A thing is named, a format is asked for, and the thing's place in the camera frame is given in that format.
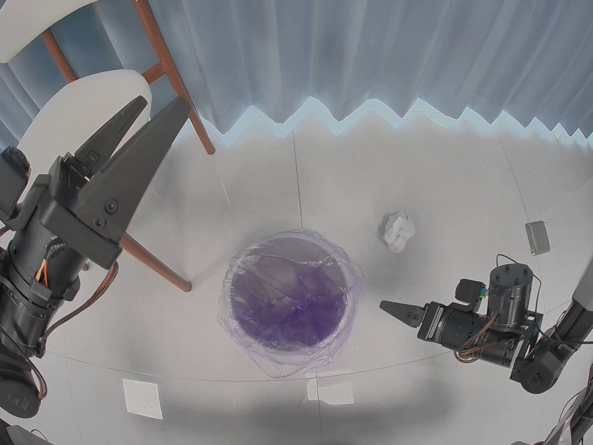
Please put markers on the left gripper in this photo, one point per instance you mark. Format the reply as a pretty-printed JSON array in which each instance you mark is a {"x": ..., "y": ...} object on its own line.
[{"x": 51, "y": 248}]

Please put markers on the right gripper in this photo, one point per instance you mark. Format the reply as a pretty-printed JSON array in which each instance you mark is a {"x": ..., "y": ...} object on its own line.
[{"x": 454, "y": 327}]

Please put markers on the purple plastic bag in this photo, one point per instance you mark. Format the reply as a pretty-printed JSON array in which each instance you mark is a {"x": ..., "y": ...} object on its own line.
[{"x": 287, "y": 308}]

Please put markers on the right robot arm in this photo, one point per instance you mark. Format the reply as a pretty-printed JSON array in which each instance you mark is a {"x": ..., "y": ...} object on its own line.
[{"x": 509, "y": 295}]

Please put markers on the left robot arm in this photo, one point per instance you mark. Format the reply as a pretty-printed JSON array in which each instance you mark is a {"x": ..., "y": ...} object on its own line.
[{"x": 18, "y": 332}]

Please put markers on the white trash bin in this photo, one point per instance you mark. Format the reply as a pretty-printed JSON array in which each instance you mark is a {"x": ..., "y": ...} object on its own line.
[{"x": 296, "y": 235}]

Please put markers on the crumpled white paper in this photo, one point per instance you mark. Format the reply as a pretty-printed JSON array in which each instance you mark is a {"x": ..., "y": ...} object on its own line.
[{"x": 398, "y": 232}]

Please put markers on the cream cushioned wooden chair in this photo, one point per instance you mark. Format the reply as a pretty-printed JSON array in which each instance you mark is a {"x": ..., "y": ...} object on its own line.
[{"x": 46, "y": 16}]

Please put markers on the blue-grey curtain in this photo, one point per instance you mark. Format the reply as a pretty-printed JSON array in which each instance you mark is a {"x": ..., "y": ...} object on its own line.
[{"x": 347, "y": 40}]

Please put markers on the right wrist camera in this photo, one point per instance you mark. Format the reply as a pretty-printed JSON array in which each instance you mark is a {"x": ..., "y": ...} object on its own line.
[{"x": 468, "y": 290}]

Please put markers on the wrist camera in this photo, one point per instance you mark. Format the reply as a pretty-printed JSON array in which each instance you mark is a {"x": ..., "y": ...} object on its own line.
[
  {"x": 468, "y": 290},
  {"x": 14, "y": 179}
]

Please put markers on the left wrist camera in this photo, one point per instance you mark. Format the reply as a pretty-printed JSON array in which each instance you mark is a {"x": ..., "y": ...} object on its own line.
[{"x": 14, "y": 179}]

